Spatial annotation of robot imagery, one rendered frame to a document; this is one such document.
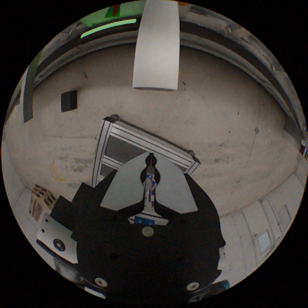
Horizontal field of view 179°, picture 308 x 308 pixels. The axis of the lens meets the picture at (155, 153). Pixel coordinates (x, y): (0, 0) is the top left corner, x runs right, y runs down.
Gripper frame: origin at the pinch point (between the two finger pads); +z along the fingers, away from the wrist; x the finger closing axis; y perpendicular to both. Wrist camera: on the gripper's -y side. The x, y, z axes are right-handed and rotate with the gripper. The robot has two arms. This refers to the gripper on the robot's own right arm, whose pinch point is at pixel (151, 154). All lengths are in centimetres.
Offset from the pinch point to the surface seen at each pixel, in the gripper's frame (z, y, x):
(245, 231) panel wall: 9, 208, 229
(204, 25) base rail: 12.5, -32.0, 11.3
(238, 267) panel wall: -85, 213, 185
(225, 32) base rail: 12.5, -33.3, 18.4
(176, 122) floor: 83, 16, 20
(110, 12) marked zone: 8.0, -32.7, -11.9
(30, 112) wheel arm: -0.6, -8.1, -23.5
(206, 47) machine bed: 66, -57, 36
